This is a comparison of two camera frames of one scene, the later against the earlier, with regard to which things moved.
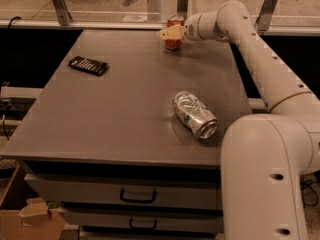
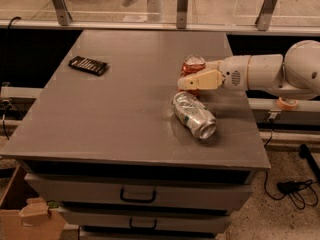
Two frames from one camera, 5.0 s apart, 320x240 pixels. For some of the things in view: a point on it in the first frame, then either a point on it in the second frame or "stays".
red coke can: [171, 22] to [192, 64]
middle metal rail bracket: [183, 1] stays
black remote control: [96, 68] stays
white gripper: [191, 28] to [234, 72]
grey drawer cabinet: [111, 152] stays
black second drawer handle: [143, 227] stays
